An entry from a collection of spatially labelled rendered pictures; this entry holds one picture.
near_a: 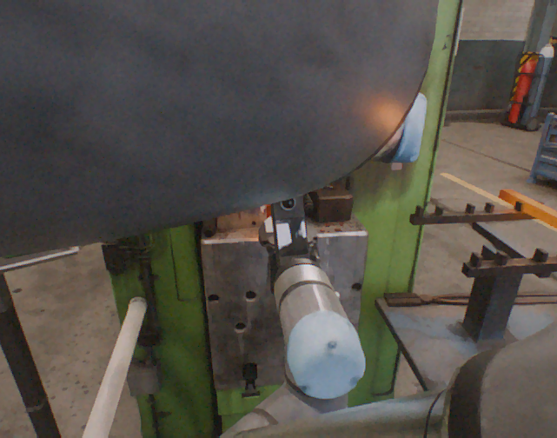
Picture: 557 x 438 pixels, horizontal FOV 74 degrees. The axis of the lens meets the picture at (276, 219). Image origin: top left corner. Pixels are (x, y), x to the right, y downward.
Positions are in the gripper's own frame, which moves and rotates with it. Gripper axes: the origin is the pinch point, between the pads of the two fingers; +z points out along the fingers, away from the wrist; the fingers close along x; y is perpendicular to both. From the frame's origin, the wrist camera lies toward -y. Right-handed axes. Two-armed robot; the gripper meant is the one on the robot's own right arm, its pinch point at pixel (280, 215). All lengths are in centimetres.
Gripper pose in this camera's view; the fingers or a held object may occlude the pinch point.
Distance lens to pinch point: 67.4
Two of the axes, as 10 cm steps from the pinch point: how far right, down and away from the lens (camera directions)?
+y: 0.2, 9.2, 4.0
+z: -1.3, -3.9, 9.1
